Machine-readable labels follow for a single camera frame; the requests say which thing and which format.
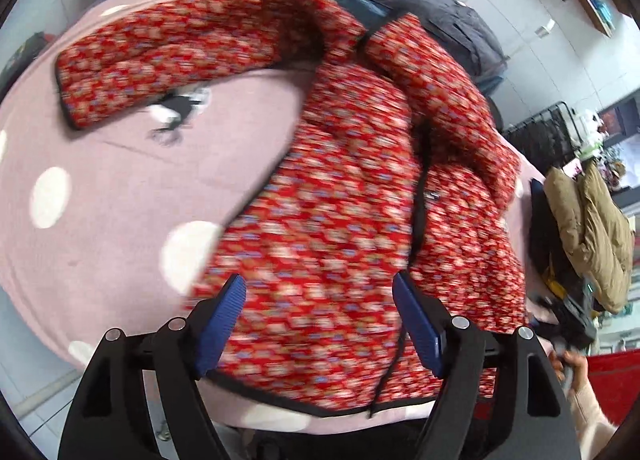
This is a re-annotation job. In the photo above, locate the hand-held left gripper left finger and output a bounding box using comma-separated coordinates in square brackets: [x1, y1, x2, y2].
[57, 274, 247, 460]

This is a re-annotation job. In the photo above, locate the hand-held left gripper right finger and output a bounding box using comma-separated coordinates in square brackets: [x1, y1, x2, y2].
[392, 270, 583, 460]

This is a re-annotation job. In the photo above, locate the red floral quilted jacket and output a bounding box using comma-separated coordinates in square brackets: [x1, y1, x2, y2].
[54, 0, 526, 418]

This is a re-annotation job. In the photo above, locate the person's right hand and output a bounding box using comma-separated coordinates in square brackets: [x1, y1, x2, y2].
[550, 350, 591, 397]

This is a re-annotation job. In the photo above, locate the red cloth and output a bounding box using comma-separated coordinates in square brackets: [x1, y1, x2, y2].
[585, 347, 640, 436]

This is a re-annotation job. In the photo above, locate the khaki padded jacket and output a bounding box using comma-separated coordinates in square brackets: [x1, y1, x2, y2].
[544, 160, 636, 313]

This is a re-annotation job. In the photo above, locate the pink polka dot blanket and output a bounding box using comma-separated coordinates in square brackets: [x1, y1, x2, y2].
[0, 0, 556, 436]

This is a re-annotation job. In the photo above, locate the green pump bottle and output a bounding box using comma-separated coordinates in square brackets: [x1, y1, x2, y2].
[580, 135, 607, 158]

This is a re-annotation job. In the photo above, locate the black round stool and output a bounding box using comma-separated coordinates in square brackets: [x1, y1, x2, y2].
[486, 97, 505, 133]

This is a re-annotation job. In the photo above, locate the black wire rack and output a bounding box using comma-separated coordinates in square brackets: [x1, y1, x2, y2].
[505, 102, 581, 165]

